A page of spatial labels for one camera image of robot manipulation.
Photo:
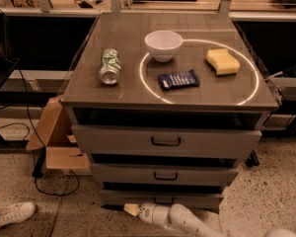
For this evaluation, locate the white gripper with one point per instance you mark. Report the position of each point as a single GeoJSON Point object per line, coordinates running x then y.
{"type": "Point", "coordinates": [146, 212]}

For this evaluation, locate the grey bottom drawer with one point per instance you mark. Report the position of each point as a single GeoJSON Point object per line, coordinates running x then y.
{"type": "Point", "coordinates": [192, 200]}

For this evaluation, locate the grey drawer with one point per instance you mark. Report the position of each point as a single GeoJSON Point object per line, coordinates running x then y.
{"type": "Point", "coordinates": [192, 200]}
{"type": "Point", "coordinates": [176, 142]}
{"type": "Point", "coordinates": [162, 174]}

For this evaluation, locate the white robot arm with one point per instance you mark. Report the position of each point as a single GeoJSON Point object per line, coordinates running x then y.
{"type": "Point", "coordinates": [177, 219]}

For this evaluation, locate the grey middle drawer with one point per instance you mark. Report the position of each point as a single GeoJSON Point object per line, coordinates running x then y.
{"type": "Point", "coordinates": [162, 174]}

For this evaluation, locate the grey top drawer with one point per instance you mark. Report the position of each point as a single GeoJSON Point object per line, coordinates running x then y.
{"type": "Point", "coordinates": [176, 142]}

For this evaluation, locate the grey drawer cabinet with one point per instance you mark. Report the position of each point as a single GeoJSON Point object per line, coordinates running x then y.
{"type": "Point", "coordinates": [236, 102]}

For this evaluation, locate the cardboard box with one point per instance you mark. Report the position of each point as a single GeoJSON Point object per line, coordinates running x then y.
{"type": "Point", "coordinates": [56, 144]}

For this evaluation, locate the white sneaker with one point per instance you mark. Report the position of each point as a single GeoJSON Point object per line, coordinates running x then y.
{"type": "Point", "coordinates": [17, 213]}

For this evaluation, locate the green soda can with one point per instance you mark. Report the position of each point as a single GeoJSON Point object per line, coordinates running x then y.
{"type": "Point", "coordinates": [110, 67]}

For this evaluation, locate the blue snack packet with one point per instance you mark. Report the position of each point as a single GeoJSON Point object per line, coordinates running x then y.
{"type": "Point", "coordinates": [178, 80]}

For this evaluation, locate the white bowl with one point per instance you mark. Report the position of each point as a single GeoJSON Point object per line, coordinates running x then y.
{"type": "Point", "coordinates": [163, 45]}

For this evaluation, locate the yellow sponge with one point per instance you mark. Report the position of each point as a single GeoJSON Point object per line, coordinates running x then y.
{"type": "Point", "coordinates": [223, 62]}

